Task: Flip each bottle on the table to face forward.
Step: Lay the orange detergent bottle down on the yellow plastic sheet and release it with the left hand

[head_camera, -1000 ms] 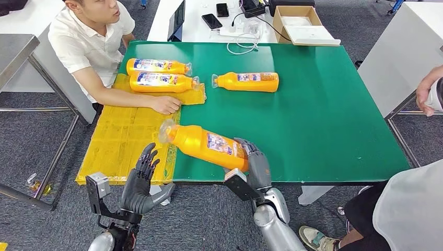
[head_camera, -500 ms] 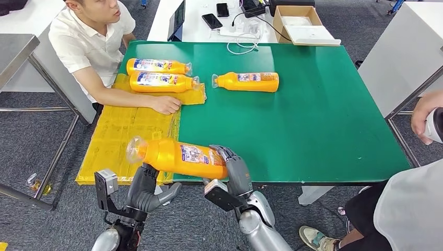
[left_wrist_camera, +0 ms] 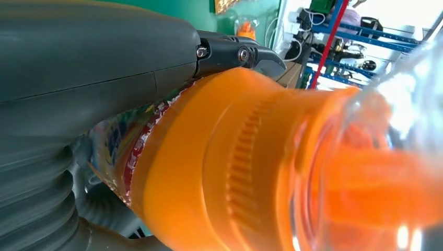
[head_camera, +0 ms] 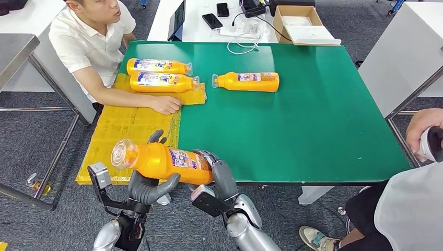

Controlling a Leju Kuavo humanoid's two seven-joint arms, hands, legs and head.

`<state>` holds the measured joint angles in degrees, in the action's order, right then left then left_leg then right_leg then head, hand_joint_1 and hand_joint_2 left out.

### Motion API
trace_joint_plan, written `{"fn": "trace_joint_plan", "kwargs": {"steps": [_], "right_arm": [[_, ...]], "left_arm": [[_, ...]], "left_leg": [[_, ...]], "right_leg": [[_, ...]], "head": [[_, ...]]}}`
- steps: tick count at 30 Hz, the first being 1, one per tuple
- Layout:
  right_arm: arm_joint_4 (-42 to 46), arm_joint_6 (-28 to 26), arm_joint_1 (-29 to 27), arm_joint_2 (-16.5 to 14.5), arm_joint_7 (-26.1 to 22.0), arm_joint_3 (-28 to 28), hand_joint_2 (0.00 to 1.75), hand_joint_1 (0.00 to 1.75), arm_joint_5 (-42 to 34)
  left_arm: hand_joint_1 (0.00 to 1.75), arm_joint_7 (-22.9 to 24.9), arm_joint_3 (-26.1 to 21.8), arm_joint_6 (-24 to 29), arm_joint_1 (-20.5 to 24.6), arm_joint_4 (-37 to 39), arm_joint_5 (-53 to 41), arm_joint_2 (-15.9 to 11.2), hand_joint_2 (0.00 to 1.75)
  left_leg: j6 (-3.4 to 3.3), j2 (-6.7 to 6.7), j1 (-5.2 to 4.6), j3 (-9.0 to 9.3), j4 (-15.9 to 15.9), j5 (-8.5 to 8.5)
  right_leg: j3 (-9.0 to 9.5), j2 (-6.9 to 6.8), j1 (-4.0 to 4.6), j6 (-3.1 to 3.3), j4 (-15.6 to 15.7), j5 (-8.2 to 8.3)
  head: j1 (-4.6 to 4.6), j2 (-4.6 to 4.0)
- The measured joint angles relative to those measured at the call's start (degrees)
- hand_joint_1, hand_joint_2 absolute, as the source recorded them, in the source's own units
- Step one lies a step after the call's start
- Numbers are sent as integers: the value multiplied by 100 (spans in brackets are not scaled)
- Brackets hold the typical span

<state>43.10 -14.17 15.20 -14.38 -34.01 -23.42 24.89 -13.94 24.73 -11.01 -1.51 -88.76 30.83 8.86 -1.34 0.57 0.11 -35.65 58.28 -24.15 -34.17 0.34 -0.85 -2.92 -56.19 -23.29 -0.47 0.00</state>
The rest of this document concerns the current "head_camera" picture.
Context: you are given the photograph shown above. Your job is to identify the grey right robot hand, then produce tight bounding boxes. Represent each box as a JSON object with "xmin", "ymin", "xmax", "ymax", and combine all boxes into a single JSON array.
[{"xmin": 193, "ymin": 149, "xmax": 239, "ymax": 202}]

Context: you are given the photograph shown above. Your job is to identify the person's hand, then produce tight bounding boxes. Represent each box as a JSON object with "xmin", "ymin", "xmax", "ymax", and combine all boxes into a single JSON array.
[{"xmin": 405, "ymin": 108, "xmax": 443, "ymax": 163}]

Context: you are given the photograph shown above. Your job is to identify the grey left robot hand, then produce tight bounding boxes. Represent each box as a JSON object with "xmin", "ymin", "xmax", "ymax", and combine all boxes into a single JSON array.
[{"xmin": 127, "ymin": 129, "xmax": 181, "ymax": 206}]

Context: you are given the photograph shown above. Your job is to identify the person's right hand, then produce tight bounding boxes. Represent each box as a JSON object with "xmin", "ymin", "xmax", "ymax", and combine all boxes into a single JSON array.
[{"xmin": 149, "ymin": 95, "xmax": 182, "ymax": 116}]

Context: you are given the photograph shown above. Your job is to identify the orange detergent bottle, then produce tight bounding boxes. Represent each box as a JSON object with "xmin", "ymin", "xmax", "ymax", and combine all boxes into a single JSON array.
[
  {"xmin": 110, "ymin": 138, "xmax": 215, "ymax": 186},
  {"xmin": 211, "ymin": 72, "xmax": 280, "ymax": 93},
  {"xmin": 126, "ymin": 58, "xmax": 193, "ymax": 77},
  {"xmin": 129, "ymin": 71, "xmax": 201, "ymax": 94}
]

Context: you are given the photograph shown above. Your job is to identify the yellow taped cardboard sheet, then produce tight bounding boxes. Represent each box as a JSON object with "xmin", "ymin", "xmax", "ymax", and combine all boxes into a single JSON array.
[{"xmin": 75, "ymin": 73, "xmax": 207, "ymax": 186}]

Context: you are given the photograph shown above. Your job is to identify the white desk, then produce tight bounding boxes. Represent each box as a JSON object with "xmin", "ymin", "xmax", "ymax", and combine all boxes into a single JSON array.
[{"xmin": 146, "ymin": 0, "xmax": 279, "ymax": 44}]

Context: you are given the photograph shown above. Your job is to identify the person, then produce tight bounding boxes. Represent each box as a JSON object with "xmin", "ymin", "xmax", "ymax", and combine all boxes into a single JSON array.
[
  {"xmin": 48, "ymin": 0, "xmax": 182, "ymax": 116},
  {"xmin": 299, "ymin": 108, "xmax": 443, "ymax": 251}
]

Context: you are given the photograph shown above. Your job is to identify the dark tablet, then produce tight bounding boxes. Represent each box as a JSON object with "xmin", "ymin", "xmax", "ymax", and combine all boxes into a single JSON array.
[{"xmin": 167, "ymin": 0, "xmax": 186, "ymax": 42}]

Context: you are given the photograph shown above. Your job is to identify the green table mat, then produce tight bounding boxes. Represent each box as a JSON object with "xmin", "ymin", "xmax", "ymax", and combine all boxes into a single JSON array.
[{"xmin": 118, "ymin": 40, "xmax": 413, "ymax": 184}]

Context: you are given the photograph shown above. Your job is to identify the black smartphone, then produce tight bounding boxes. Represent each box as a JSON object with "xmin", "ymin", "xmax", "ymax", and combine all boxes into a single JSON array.
[
  {"xmin": 202, "ymin": 13, "xmax": 223, "ymax": 29},
  {"xmin": 216, "ymin": 2, "xmax": 230, "ymax": 18}
]

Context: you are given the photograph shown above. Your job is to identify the worn sneaker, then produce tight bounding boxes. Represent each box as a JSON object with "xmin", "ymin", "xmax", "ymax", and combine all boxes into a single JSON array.
[{"xmin": 299, "ymin": 225, "xmax": 342, "ymax": 251}]

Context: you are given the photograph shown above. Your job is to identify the yellow floor hook item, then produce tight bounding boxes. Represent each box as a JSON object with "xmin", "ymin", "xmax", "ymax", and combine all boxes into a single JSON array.
[{"xmin": 25, "ymin": 173, "xmax": 53, "ymax": 197}]

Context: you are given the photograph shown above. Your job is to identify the black charger device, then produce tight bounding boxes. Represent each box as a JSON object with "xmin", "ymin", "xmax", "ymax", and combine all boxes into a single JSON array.
[{"xmin": 241, "ymin": 0, "xmax": 267, "ymax": 18}]

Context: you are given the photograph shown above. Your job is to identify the open cardboard box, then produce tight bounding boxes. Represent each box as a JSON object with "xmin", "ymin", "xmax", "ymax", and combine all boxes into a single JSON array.
[{"xmin": 273, "ymin": 5, "xmax": 343, "ymax": 47}]

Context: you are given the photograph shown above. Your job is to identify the white box lid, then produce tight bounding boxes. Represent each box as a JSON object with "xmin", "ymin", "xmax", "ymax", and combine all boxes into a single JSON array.
[{"xmin": 284, "ymin": 25, "xmax": 342, "ymax": 45}]

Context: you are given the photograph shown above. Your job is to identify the white padded packet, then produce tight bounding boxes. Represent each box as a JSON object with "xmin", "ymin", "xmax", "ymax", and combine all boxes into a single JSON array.
[{"xmin": 282, "ymin": 16, "xmax": 314, "ymax": 27}]

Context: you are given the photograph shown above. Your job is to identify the black bag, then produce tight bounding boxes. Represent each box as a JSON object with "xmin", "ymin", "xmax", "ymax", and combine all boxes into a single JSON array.
[{"xmin": 0, "ymin": 0, "xmax": 28, "ymax": 16}]

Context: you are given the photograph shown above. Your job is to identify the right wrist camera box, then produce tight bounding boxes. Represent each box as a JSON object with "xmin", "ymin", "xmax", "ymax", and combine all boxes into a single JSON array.
[{"xmin": 190, "ymin": 184, "xmax": 232, "ymax": 218}]

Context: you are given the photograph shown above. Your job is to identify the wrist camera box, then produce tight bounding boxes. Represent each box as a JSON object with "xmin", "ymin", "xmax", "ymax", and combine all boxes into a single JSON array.
[
  {"xmin": 87, "ymin": 163, "xmax": 113, "ymax": 191},
  {"xmin": 190, "ymin": 184, "xmax": 232, "ymax": 218}
]

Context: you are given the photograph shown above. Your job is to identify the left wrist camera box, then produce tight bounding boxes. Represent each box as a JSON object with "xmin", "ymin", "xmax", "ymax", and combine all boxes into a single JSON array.
[{"xmin": 87, "ymin": 163, "xmax": 113, "ymax": 191}]

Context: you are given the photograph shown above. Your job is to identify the white cable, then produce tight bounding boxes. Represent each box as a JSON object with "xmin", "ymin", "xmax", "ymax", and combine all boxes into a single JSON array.
[{"xmin": 226, "ymin": 32, "xmax": 263, "ymax": 55}]

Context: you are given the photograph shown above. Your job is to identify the blue metal frame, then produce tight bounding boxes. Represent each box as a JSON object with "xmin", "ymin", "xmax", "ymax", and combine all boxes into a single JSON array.
[{"xmin": 388, "ymin": 0, "xmax": 405, "ymax": 15}]

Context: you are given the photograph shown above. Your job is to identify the black cable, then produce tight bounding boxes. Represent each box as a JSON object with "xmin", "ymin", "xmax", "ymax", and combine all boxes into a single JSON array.
[{"xmin": 231, "ymin": 11, "xmax": 293, "ymax": 43}]

